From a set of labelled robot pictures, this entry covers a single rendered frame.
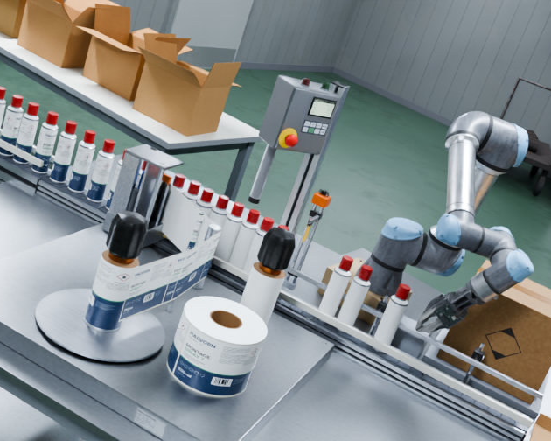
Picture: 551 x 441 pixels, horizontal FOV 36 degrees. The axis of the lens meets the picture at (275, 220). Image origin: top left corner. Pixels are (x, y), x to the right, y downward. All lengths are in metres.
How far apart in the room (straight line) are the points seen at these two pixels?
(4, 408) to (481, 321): 1.50
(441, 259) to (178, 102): 1.78
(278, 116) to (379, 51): 9.05
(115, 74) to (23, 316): 2.47
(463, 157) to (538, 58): 8.26
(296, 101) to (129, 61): 2.02
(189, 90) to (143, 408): 2.36
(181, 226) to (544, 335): 1.08
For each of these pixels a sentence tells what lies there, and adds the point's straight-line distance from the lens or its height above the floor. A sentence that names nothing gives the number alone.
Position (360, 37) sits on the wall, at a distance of 11.54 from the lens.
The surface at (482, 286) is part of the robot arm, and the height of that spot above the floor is 1.20.
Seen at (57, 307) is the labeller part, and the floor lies 0.89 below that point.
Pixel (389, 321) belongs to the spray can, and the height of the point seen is 0.98.
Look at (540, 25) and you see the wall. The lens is 10.66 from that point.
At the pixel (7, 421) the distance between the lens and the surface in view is 2.80.
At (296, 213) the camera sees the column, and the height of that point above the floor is 1.09.
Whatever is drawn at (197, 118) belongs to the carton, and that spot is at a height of 0.87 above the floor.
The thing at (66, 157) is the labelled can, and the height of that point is 0.97.
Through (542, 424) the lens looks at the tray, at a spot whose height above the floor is 0.84.
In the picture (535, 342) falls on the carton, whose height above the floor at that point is 1.03.
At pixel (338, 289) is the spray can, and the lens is 2.39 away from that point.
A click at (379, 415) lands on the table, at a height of 0.83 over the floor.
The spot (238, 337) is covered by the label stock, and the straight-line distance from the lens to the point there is 1.90.
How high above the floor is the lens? 1.93
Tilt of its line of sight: 20 degrees down
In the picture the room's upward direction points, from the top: 20 degrees clockwise
